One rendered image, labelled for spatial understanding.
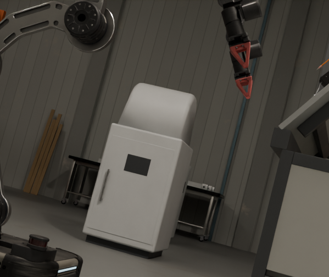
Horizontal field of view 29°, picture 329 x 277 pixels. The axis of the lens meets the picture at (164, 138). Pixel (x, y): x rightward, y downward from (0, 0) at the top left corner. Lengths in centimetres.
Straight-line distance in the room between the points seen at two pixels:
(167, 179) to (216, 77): 646
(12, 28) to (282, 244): 138
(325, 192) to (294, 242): 18
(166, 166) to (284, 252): 358
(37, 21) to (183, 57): 944
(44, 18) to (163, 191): 315
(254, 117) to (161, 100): 596
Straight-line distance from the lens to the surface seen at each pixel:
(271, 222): 206
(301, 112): 209
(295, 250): 206
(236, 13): 215
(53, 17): 265
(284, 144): 208
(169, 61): 1203
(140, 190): 559
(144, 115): 578
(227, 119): 1169
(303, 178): 207
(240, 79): 258
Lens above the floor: 56
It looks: 5 degrees up
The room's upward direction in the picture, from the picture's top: 15 degrees clockwise
